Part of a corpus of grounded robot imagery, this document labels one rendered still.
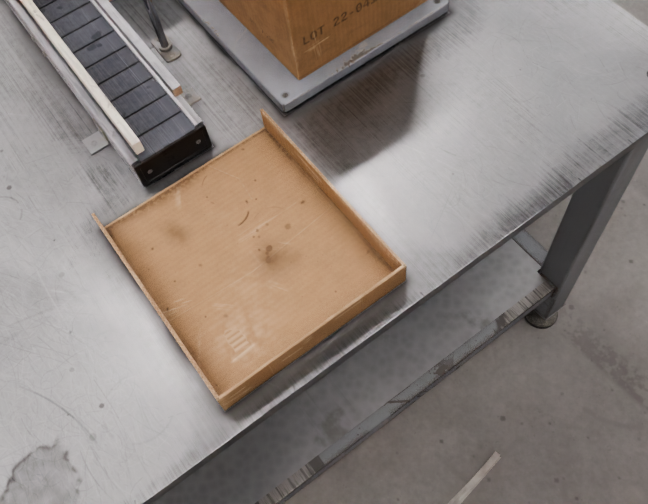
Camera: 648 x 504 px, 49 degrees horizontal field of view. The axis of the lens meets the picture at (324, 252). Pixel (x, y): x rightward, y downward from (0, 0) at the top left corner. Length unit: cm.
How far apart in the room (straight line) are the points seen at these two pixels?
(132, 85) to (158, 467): 51
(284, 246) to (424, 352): 65
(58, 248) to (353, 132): 42
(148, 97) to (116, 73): 7
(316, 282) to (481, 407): 89
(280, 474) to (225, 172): 67
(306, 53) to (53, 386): 53
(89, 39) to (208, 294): 43
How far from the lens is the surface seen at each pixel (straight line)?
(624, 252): 190
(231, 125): 100
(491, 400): 168
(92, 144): 104
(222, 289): 86
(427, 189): 91
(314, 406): 143
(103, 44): 109
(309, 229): 88
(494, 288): 153
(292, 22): 93
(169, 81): 89
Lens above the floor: 160
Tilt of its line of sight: 62 degrees down
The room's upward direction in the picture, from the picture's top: 10 degrees counter-clockwise
